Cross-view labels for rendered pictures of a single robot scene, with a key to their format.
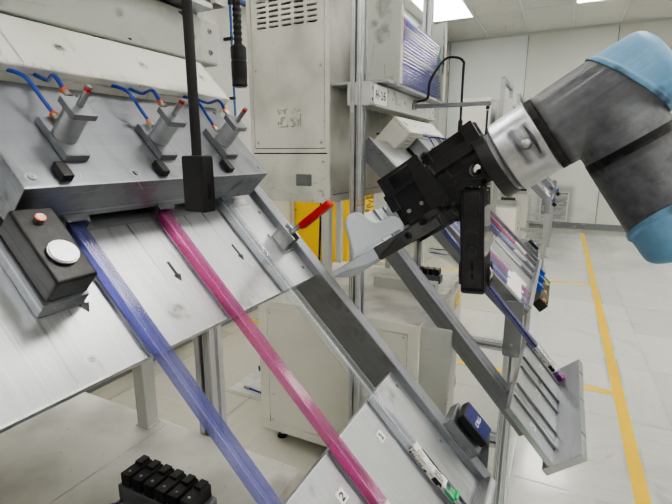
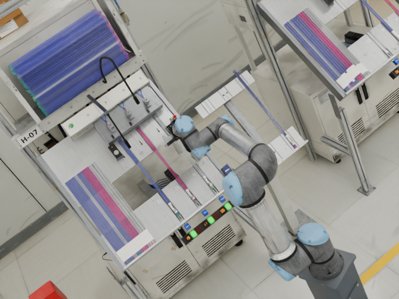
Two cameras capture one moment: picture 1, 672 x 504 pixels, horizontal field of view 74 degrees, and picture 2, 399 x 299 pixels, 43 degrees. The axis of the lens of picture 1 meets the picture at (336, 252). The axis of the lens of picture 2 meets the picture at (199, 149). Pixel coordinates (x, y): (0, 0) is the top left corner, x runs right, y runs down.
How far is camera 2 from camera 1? 2.22 m
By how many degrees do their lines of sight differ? 50
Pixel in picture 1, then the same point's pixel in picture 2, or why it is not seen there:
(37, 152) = (108, 133)
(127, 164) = (123, 126)
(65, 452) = (158, 161)
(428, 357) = not seen: hidden behind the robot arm
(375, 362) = not seen: hidden behind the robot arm
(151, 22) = (123, 71)
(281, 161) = (231, 8)
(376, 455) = (190, 179)
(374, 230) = (167, 139)
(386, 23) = not seen: outside the picture
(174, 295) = (141, 149)
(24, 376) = (117, 171)
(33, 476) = (151, 168)
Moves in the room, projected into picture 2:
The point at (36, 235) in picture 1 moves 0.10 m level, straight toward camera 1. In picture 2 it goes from (112, 150) to (110, 162)
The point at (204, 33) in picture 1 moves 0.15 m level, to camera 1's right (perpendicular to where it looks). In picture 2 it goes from (139, 57) to (160, 55)
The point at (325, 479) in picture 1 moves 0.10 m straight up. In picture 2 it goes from (173, 184) to (164, 170)
